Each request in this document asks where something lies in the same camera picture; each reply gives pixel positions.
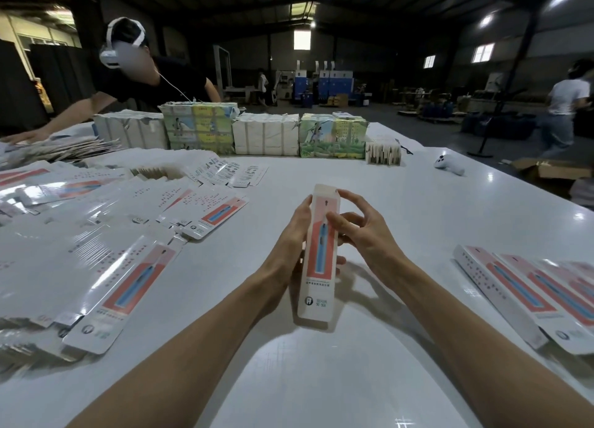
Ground person's right hand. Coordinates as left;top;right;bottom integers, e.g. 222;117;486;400
327;189;416;289

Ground person's left hand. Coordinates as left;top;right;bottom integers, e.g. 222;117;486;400
255;195;347;296

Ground red white carton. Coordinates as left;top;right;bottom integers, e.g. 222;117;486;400
297;184;341;330

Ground pile of carton blanks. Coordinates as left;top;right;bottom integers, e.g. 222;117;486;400
0;149;269;359

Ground person's left forearm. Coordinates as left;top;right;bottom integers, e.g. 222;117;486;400
69;270;289;428

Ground person's right forearm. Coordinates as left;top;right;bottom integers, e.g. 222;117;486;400
385;260;594;428

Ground small beige card stack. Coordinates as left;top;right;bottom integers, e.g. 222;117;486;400
366;143;402;166

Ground small white object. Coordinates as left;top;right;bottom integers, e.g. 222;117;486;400
434;152;465;176

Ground green printed carton bundle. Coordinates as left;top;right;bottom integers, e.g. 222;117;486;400
299;112;368;160

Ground row of white cartons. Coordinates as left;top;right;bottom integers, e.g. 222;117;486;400
232;113;301;157
93;110;168;150

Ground green yellow carton bundle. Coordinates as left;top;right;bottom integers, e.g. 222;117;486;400
160;102;239;155

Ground blue machine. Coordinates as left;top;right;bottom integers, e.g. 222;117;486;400
293;66;354;104

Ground blue bins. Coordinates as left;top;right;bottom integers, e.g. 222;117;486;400
461;112;535;139

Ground black floor stand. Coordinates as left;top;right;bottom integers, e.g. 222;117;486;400
468;71;525;158

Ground open cardboard box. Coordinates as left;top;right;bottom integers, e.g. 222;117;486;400
512;156;592;187

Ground white plastic bags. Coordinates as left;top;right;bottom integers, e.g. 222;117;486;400
570;177;594;206

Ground pile of grey flat sheets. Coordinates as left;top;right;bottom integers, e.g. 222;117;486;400
0;135;117;169

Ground white headset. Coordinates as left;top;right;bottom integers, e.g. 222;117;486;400
99;17;148;70

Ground dark grey cabinet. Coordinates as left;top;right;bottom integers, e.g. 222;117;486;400
32;45;94;118

